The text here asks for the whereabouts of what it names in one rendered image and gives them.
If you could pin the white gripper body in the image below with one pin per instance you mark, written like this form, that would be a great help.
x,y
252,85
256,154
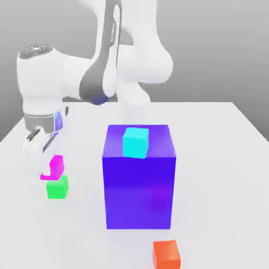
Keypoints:
x,y
45,151

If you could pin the small magenta cube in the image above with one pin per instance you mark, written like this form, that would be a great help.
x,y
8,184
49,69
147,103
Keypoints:
x,y
57,167

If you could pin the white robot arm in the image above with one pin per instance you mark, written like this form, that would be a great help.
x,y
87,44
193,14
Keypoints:
x,y
134,52

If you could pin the small green cube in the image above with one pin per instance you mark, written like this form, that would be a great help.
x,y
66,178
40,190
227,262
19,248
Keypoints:
x,y
56,188

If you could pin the small cyan cube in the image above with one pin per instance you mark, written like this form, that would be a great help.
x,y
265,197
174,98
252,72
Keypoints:
x,y
135,144

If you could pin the small orange cube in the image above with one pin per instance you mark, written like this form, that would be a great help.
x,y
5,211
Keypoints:
x,y
167,255

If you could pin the large purple box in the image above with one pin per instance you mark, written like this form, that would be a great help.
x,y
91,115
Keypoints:
x,y
138,193

